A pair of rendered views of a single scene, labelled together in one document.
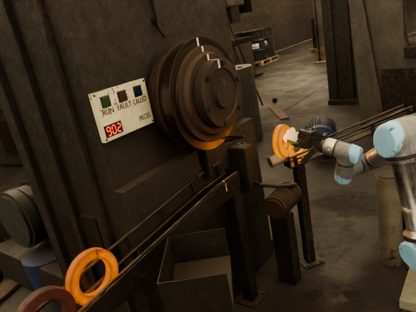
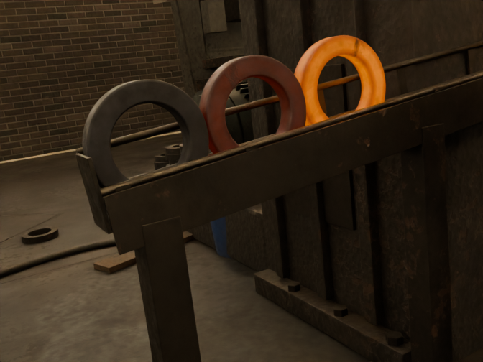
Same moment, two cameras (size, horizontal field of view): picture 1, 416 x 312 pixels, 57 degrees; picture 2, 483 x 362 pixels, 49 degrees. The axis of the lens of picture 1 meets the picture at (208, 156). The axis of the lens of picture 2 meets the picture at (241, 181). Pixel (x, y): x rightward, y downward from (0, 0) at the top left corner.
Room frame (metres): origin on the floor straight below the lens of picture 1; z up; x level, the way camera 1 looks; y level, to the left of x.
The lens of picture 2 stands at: (0.15, 0.26, 0.74)
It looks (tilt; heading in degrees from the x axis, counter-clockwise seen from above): 12 degrees down; 22
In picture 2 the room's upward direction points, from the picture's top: 7 degrees counter-clockwise
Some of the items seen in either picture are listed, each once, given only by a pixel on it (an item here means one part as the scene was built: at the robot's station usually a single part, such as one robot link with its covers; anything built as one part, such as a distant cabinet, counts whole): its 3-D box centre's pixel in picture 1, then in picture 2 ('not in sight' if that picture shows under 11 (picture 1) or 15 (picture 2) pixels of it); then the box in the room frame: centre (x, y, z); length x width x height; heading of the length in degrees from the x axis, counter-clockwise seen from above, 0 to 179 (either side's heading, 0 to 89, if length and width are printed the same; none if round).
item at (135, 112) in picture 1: (124, 109); not in sight; (1.46, 0.28, 1.15); 0.26 x 0.02 x 0.18; 140
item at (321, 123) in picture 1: (321, 134); not in sight; (3.64, -1.15, 0.17); 0.57 x 0.31 x 0.34; 160
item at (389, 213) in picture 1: (389, 218); not in sight; (1.77, -0.88, 0.26); 0.12 x 0.12 x 0.52
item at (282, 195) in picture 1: (287, 233); not in sight; (1.82, -0.34, 0.27); 0.22 x 0.13 x 0.53; 140
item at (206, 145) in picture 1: (201, 95); not in sight; (1.65, -0.02, 1.11); 0.47 x 0.06 x 0.47; 140
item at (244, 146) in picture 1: (242, 167); not in sight; (1.84, -0.16, 0.68); 0.11 x 0.08 x 0.24; 50
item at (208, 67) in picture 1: (220, 93); not in sight; (1.59, -0.10, 1.11); 0.28 x 0.06 x 0.28; 140
